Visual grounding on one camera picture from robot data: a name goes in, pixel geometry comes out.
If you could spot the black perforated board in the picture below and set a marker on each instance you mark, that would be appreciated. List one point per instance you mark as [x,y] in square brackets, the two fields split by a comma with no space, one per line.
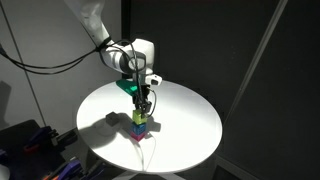
[34,165]

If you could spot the magenta red block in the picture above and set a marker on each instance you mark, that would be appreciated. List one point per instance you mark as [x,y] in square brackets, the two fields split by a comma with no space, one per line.
[137,137]

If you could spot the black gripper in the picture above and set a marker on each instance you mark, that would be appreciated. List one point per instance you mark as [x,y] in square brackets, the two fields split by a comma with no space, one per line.
[140,99]

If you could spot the purple orange clamp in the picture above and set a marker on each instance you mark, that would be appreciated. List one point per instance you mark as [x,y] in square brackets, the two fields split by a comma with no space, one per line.
[43,138]

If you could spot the dark grey block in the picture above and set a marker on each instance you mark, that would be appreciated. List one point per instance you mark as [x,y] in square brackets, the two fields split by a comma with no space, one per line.
[112,118]

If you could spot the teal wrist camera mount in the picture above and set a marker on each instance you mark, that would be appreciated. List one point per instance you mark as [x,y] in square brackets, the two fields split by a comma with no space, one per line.
[127,86]

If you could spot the blue block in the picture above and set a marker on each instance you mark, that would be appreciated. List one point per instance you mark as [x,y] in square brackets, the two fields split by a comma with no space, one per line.
[138,129]

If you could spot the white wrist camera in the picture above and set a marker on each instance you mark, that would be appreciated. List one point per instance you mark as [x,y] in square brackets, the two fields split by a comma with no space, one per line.
[154,80]

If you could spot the round white table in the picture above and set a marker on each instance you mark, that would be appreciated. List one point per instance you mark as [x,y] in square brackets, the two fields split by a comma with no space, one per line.
[183,131]

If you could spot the black purple clamp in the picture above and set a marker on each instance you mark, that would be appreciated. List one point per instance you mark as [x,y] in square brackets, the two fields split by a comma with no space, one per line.
[73,170]

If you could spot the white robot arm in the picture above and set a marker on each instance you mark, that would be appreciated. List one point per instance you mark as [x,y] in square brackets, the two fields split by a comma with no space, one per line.
[132,58]

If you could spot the light green block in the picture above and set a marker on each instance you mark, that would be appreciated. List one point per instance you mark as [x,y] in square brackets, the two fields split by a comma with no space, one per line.
[138,118]

